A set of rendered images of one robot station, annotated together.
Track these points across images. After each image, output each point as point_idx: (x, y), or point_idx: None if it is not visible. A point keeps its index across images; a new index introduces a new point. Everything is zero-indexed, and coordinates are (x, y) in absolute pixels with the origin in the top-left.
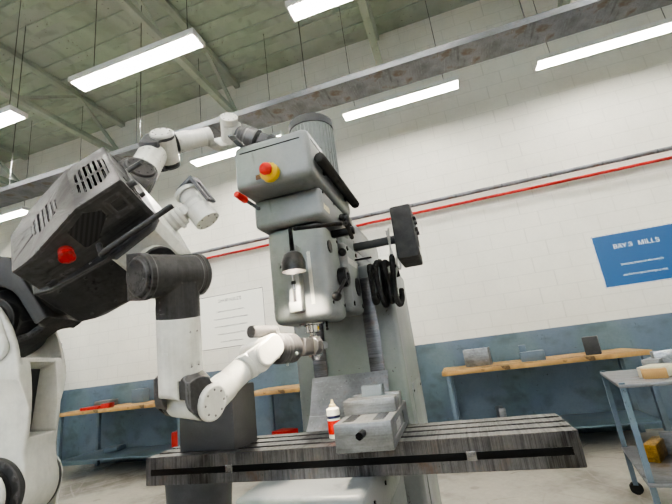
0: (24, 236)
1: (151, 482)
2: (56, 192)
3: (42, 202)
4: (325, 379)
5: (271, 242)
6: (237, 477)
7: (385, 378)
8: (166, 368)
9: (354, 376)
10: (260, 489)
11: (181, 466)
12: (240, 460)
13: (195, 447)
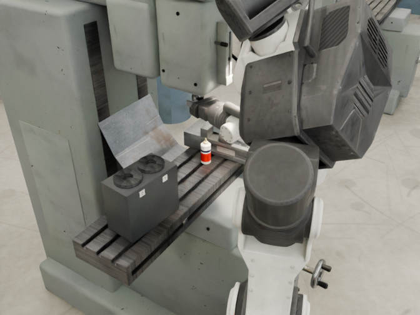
0: (353, 121)
1: (133, 279)
2: (363, 65)
3: (352, 77)
4: (109, 119)
5: (205, 14)
6: (189, 222)
7: (151, 101)
8: (328, 169)
9: (130, 108)
10: (221, 215)
11: (155, 247)
12: (190, 211)
13: (147, 229)
